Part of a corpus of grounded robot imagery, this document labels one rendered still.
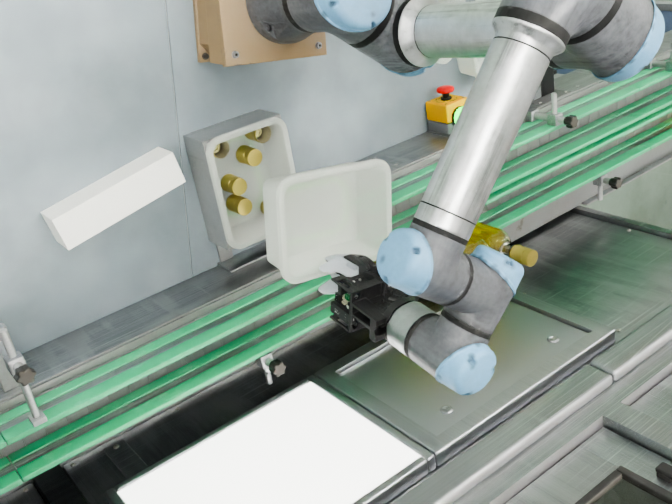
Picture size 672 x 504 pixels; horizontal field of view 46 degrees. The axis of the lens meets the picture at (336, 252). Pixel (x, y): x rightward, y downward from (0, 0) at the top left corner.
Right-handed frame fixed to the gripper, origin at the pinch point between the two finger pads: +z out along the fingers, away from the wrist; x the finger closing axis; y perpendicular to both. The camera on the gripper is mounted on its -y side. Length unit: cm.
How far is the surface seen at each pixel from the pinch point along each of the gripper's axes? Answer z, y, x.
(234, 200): 31.4, 0.8, 0.6
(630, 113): 19, -107, -2
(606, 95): 20, -97, -8
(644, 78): 21, -112, -10
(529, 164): 17, -68, 2
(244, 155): 32.0, -1.9, -7.8
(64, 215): 30.5, 33.7, -4.8
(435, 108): 34, -53, -8
